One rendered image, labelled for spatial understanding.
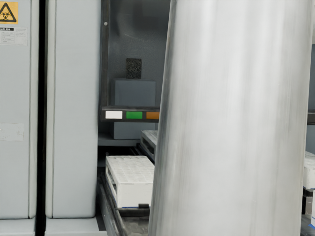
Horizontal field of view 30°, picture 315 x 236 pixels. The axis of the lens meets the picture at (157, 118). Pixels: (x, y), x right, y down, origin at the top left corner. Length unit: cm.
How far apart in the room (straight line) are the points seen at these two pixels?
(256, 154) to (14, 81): 100
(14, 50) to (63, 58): 11
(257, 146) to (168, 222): 7
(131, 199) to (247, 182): 82
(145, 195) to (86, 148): 23
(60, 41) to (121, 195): 37
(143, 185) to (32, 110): 32
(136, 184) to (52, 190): 26
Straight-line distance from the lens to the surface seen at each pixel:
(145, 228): 108
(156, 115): 131
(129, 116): 130
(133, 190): 116
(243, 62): 36
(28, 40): 131
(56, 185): 135
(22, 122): 132
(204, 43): 37
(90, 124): 133
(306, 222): 113
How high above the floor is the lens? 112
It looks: 7 degrees down
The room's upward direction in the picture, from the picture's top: 2 degrees clockwise
